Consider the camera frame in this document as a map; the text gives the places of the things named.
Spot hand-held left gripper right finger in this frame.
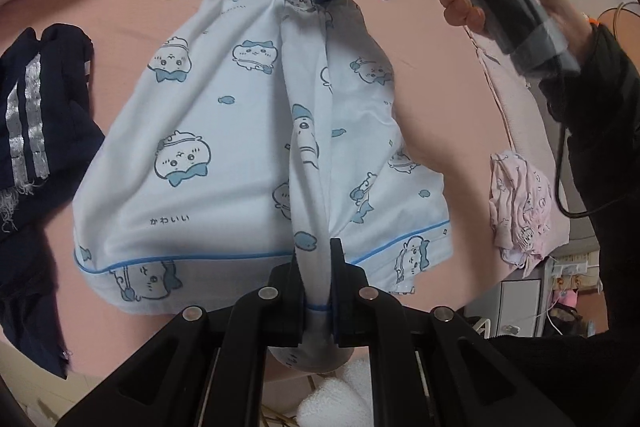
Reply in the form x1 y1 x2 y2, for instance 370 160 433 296
329 238 576 427

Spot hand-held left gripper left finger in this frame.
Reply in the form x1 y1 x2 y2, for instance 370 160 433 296
55 256 306 427

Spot light blue printed shorts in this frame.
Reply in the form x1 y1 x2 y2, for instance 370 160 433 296
71 0 455 370

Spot pink printed garment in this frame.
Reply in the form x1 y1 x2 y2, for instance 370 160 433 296
489 151 555 279

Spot navy pants with silver stripes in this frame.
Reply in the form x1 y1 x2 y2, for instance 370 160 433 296
0 23 106 380

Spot person's right forearm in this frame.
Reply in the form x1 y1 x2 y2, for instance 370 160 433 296
542 19 640 333

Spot white fluffy towel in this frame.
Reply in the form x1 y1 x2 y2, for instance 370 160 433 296
297 354 373 427

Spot white nightstand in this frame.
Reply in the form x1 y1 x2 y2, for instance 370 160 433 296
470 277 546 340

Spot white socket strip with plugs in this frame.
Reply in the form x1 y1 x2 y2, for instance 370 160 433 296
550 257 591 275

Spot person's dark clothing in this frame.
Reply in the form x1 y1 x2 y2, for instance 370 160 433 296
465 327 640 427

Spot gold wire frame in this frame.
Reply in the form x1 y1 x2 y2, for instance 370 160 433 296
267 409 301 427

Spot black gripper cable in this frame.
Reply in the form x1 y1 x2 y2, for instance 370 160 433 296
452 0 608 219

